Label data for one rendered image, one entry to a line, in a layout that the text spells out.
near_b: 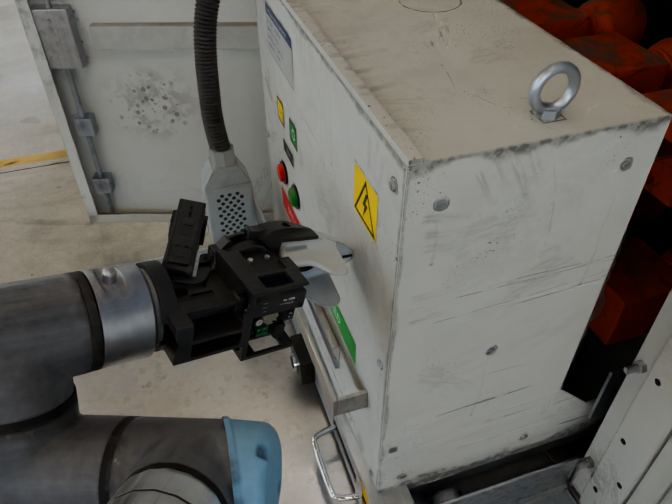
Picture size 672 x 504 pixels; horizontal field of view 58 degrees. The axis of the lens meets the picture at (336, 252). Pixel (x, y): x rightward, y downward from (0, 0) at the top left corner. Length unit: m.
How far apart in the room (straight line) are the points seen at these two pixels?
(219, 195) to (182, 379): 0.29
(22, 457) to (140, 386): 0.54
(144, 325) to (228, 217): 0.51
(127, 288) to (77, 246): 2.22
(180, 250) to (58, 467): 0.18
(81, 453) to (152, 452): 0.05
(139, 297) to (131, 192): 0.85
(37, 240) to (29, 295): 2.33
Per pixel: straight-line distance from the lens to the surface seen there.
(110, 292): 0.46
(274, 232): 0.53
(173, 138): 1.21
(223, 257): 0.50
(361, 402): 0.69
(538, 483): 0.87
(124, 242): 2.63
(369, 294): 0.58
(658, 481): 0.76
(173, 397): 0.98
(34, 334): 0.44
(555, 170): 0.50
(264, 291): 0.47
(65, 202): 2.95
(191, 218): 0.56
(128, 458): 0.44
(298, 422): 0.92
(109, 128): 1.23
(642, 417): 0.74
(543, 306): 0.62
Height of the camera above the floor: 1.62
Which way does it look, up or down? 42 degrees down
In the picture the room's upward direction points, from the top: straight up
